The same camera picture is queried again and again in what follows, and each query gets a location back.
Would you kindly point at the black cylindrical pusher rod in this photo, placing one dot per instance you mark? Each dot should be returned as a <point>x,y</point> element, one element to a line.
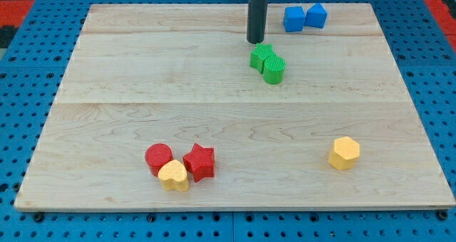
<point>256,20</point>

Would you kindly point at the green star block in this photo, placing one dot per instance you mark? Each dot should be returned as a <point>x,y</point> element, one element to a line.
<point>258,56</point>

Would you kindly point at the green cylinder block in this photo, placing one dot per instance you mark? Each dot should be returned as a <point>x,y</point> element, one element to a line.
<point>273,72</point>

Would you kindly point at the yellow hexagon block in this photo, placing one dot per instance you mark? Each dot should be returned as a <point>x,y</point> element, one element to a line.
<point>344,153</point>

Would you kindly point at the blue cube block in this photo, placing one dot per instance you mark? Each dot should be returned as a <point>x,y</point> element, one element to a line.
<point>294,17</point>

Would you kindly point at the blue triangular block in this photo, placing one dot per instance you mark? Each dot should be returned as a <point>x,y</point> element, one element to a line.
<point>316,16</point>

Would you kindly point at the wooden board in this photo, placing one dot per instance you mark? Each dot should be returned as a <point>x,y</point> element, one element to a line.
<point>179,74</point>

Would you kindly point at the red star block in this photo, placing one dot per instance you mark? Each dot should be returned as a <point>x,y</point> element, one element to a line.
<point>200,162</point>

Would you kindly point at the red cylinder block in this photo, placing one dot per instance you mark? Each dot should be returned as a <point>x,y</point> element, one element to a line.
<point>156,156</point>

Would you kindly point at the yellow heart block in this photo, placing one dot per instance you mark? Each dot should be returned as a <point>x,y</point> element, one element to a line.
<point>173,176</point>

